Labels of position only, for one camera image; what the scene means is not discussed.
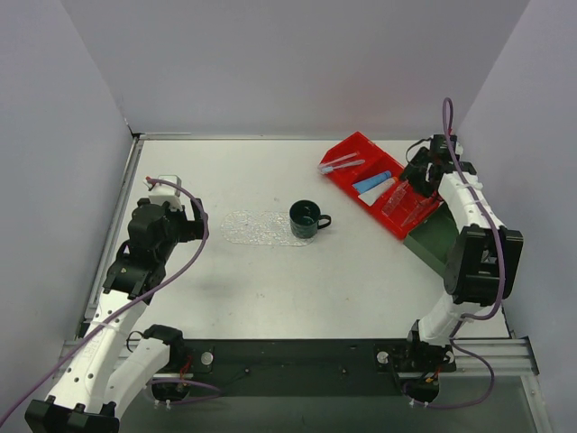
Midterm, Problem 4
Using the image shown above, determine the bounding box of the clear plastic packet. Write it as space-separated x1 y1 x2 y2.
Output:
381 181 409 217

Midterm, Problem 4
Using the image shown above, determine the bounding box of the dark green mug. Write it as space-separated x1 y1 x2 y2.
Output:
288 199 332 239

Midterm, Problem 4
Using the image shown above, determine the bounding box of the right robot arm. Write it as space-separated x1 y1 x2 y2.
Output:
400 134 524 370

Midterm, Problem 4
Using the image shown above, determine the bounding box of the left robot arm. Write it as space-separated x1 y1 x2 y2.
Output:
24 194 208 432

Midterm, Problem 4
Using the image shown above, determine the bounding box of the clear textured plastic tray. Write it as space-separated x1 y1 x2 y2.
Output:
220 210 314 247

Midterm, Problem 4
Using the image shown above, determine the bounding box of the white orange-capped toothpaste tube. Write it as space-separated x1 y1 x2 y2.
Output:
358 177 398 207

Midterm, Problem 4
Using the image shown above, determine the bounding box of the blue toothpaste tube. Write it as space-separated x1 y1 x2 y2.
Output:
353 170 391 194

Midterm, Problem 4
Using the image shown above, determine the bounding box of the toothbrush in clear wrapper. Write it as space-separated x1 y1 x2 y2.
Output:
317 152 365 174

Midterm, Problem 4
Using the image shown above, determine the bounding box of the red divided bin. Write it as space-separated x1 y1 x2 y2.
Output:
318 132 441 240

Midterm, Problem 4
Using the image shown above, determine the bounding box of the green bin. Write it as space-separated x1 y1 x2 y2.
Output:
403 204 458 277

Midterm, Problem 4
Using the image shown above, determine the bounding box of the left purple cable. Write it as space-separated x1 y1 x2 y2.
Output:
0 179 211 419

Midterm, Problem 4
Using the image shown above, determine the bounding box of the purple cable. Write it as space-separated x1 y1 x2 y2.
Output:
0 179 211 419
403 97 508 410

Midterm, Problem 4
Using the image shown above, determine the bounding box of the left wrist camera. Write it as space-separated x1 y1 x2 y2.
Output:
143 178 182 212

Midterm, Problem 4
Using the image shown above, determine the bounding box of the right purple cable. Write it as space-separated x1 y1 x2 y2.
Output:
403 97 508 410

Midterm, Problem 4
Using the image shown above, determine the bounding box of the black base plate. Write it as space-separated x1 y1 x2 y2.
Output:
160 338 456 397

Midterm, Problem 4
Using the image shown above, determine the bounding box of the aluminium rail frame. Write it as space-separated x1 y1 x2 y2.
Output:
58 336 541 378

